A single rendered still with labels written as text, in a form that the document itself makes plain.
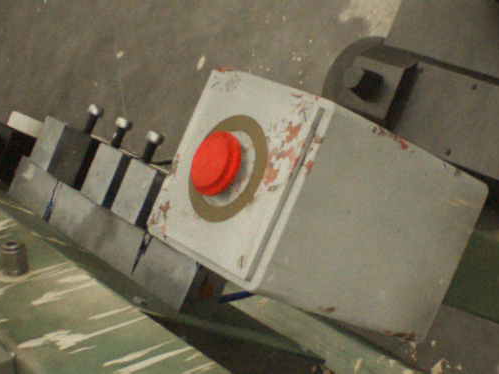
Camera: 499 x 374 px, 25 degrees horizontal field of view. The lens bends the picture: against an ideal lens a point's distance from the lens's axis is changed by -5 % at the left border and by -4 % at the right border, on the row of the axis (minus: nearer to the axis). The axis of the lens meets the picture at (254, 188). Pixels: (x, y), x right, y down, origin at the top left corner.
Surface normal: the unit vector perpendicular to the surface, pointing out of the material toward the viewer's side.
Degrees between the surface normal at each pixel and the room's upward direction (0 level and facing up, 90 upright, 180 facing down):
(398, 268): 90
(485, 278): 90
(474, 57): 0
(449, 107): 0
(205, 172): 0
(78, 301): 58
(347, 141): 90
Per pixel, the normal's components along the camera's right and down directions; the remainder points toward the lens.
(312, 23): -0.70, -0.29
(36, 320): -0.04, -0.93
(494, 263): 0.59, 0.27
